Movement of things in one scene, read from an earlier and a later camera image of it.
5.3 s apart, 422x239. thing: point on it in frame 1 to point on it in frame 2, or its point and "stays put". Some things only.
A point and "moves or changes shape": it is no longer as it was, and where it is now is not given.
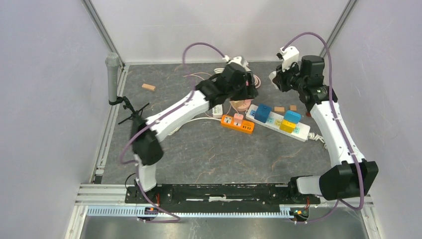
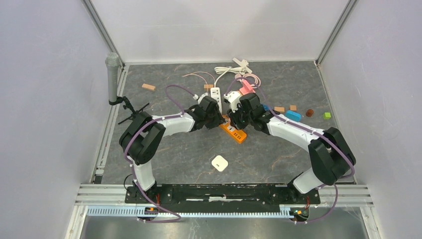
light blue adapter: (292, 116) stays put
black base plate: (166, 194) stays put
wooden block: (279, 109) stays put
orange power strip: (245, 126) moves or changes shape
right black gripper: (280, 74) to (233, 116)
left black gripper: (249, 92) to (218, 119)
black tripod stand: (135, 115) stays put
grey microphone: (112, 61) stays put
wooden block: (148, 87) stays put
